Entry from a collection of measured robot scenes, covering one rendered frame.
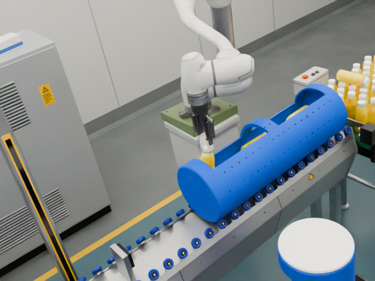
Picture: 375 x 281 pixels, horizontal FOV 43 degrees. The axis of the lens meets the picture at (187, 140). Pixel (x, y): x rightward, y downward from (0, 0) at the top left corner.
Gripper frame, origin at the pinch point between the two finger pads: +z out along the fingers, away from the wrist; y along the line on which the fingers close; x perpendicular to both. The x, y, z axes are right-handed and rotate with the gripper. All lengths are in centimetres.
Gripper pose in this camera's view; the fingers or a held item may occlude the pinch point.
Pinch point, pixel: (206, 143)
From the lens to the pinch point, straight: 206.9
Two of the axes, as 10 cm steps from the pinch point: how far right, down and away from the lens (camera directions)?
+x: 7.6, -4.5, 4.7
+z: 1.7, 8.3, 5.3
